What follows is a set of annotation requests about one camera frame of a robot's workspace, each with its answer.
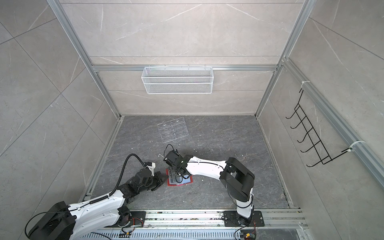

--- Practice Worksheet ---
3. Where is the red leather card holder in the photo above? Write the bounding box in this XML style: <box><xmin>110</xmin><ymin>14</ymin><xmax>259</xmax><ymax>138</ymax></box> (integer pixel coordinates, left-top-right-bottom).
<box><xmin>166</xmin><ymin>168</ymin><xmax>193</xmax><ymax>187</ymax></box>

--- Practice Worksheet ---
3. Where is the clear acrylic organizer tray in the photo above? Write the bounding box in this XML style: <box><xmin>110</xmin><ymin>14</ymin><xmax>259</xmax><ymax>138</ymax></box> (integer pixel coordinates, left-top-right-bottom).
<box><xmin>157</xmin><ymin>117</ymin><xmax>189</xmax><ymax>143</ymax></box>

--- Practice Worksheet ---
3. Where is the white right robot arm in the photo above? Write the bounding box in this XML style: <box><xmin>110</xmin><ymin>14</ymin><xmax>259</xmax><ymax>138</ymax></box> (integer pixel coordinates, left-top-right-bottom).
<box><xmin>164</xmin><ymin>150</ymin><xmax>255</xmax><ymax>223</ymax></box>

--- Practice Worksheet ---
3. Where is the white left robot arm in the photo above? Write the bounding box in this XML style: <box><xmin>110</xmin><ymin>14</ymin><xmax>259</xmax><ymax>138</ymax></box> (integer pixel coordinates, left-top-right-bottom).
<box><xmin>25</xmin><ymin>167</ymin><xmax>168</xmax><ymax>240</ymax></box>

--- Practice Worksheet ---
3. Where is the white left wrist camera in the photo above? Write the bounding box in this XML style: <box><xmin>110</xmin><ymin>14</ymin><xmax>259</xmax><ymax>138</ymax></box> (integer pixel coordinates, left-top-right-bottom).
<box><xmin>146</xmin><ymin>162</ymin><xmax>156</xmax><ymax>177</ymax></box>

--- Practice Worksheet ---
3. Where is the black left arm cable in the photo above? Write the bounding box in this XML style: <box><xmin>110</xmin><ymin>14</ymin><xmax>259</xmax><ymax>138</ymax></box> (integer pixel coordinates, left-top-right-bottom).
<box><xmin>109</xmin><ymin>153</ymin><xmax>148</xmax><ymax>196</ymax></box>

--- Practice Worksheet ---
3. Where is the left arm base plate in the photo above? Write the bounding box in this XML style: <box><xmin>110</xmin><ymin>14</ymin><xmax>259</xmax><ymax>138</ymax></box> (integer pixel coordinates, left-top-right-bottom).
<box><xmin>113</xmin><ymin>211</ymin><xmax>147</xmax><ymax>228</ymax></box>

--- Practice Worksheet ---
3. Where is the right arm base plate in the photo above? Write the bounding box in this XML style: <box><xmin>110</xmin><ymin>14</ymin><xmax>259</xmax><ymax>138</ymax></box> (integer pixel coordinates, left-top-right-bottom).
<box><xmin>221</xmin><ymin>211</ymin><xmax>265</xmax><ymax>227</ymax></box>

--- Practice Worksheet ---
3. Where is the white wire mesh basket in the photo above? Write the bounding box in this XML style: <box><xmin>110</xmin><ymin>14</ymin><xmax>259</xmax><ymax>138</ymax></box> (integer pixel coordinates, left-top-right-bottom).
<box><xmin>142</xmin><ymin>67</ymin><xmax>214</xmax><ymax>94</ymax></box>

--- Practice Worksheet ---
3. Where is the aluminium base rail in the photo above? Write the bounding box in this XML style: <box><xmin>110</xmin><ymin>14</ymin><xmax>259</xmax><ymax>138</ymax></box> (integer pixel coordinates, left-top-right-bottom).
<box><xmin>74</xmin><ymin>209</ymin><xmax>313</xmax><ymax>240</ymax></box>

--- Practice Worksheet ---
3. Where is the black wire hook rack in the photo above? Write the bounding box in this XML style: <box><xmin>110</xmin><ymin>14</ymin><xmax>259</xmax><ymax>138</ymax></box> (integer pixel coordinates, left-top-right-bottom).
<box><xmin>285</xmin><ymin>89</ymin><xmax>353</xmax><ymax>168</ymax></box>

